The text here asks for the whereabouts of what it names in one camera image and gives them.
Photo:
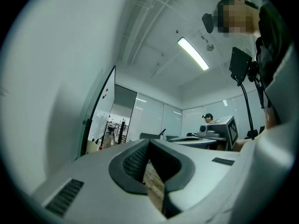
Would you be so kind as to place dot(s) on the black desk lamp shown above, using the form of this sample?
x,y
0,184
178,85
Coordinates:
x,y
162,132

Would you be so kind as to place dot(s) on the dark desk partition panel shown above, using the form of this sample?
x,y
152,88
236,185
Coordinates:
x,y
172,137
149,135

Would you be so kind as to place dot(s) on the black-framed rolling whiteboard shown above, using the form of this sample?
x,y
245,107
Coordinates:
x,y
109,83

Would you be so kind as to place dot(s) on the long ceiling light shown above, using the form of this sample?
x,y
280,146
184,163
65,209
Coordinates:
x,y
192,52

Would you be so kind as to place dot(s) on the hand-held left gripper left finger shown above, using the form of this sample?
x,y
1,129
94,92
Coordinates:
x,y
98,183

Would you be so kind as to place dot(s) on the distant office desks and chairs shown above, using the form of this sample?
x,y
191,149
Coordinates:
x,y
115,127

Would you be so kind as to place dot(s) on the person's black clothing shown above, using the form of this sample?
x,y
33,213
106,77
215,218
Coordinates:
x,y
273,43

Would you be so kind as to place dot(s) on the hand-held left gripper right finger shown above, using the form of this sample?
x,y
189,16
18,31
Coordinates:
x,y
205,169

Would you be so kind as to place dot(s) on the black head-mounted camera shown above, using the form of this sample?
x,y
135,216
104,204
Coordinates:
x,y
208,22

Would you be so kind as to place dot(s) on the person's head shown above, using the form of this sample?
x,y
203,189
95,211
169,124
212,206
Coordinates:
x,y
238,17

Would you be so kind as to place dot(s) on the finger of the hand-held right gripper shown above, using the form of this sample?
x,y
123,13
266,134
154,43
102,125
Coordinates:
x,y
189,142

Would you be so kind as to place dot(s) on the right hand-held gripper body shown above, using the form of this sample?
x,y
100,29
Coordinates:
x,y
222,134

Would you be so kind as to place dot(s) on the black chest-mounted box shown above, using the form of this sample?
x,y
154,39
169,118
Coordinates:
x,y
240,64

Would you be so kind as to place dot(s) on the white marker caddy box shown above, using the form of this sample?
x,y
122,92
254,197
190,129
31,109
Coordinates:
x,y
92,146

